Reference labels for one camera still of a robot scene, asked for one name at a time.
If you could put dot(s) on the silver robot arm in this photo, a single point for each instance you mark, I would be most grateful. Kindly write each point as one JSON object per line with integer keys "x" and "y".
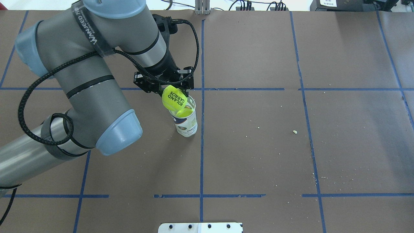
{"x": 70, "y": 47}

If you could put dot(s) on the tennis ball inside can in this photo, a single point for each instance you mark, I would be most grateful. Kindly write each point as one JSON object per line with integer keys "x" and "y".
{"x": 184, "y": 113}

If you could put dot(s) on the aluminium frame post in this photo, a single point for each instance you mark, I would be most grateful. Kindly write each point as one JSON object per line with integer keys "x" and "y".
{"x": 202, "y": 7}

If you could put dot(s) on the yellow tennis ball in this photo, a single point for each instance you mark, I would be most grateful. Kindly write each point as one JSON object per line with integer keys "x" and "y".
{"x": 173, "y": 98}

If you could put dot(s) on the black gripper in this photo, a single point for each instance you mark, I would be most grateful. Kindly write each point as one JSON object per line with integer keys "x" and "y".
{"x": 166, "y": 69}

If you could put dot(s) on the clear tennis ball can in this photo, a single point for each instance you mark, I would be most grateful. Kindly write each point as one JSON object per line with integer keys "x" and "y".
{"x": 186, "y": 126}

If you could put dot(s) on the black computer box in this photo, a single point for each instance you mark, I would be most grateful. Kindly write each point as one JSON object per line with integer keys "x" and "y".
{"x": 353, "y": 5}

